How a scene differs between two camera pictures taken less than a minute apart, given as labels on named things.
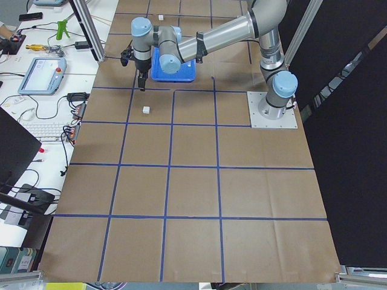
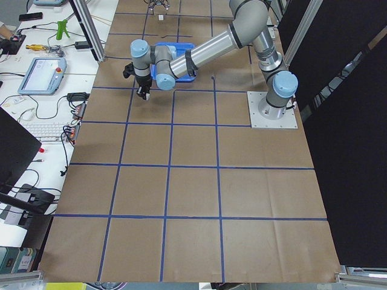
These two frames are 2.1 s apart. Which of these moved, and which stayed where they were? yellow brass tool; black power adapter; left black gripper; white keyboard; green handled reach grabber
Moved: left black gripper
Stayed: yellow brass tool; black power adapter; white keyboard; green handled reach grabber
